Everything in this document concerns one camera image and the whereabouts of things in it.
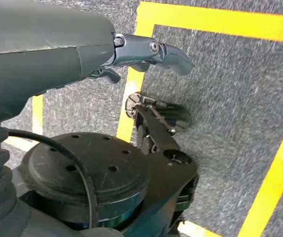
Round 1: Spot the black robot leg base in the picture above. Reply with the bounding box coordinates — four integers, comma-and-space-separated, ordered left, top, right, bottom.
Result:
11, 92, 199, 237

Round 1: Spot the yellow floor tape outline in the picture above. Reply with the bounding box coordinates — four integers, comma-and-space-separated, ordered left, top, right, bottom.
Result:
116, 0, 283, 237

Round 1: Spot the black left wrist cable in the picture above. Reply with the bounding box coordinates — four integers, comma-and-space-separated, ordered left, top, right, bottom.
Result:
8, 129, 98, 230

